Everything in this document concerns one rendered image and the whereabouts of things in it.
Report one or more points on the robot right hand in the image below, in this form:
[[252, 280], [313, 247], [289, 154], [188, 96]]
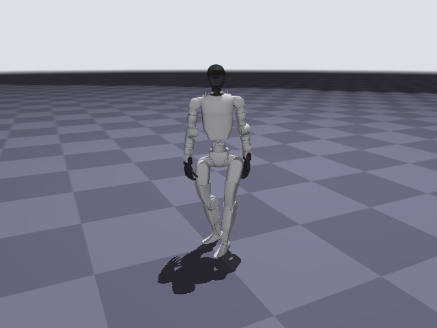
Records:
[[189, 170]]

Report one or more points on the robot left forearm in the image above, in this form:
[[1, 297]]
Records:
[[246, 144]]

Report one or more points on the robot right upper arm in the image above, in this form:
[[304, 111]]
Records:
[[194, 104]]

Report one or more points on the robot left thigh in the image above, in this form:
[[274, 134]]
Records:
[[232, 180]]

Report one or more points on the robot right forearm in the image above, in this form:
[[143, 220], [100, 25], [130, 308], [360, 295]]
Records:
[[188, 148]]

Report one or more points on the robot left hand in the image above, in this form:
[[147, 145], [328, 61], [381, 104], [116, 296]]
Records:
[[246, 167]]

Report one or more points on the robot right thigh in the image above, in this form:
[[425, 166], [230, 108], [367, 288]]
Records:
[[202, 183]]

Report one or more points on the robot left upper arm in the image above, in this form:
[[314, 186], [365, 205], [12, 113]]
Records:
[[243, 127]]

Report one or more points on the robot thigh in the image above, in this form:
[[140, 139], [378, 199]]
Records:
[[202, 183], [232, 180]]

